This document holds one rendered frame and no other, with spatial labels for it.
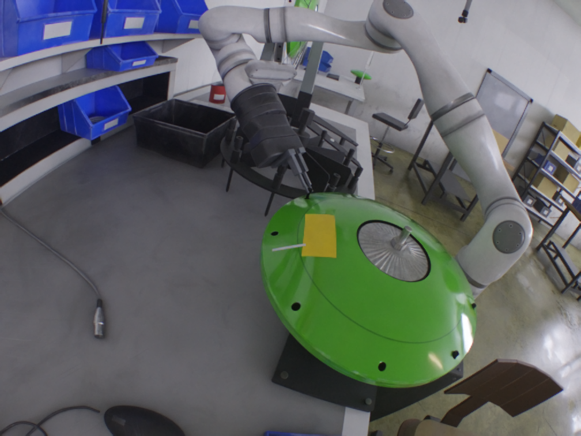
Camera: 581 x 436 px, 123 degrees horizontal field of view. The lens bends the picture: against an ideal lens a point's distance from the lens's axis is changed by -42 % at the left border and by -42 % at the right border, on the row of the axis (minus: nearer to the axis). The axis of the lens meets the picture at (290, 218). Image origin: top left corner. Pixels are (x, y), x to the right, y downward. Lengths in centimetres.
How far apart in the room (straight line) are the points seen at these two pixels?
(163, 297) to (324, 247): 26
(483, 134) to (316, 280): 35
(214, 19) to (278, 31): 11
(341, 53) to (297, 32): 438
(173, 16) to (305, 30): 56
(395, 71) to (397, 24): 443
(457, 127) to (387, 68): 446
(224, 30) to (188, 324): 47
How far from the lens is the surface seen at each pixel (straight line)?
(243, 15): 51
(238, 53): 46
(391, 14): 50
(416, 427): 84
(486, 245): 50
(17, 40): 62
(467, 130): 46
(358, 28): 56
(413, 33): 49
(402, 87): 496
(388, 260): 31
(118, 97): 90
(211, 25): 50
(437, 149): 534
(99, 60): 89
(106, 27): 74
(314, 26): 51
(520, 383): 87
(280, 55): 78
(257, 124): 40
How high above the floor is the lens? 127
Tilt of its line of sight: 37 degrees down
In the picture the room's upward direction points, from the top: 18 degrees clockwise
